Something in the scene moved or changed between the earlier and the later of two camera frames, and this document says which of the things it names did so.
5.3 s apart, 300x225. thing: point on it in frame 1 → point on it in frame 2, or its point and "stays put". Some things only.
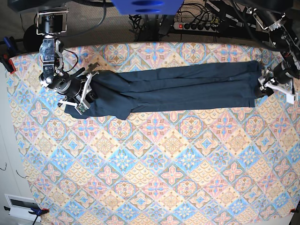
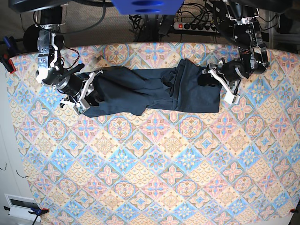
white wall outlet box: [19, 207] stays put
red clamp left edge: [10, 52] stays put
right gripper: [281, 77] → [229, 72]
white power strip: [196, 27] stays put
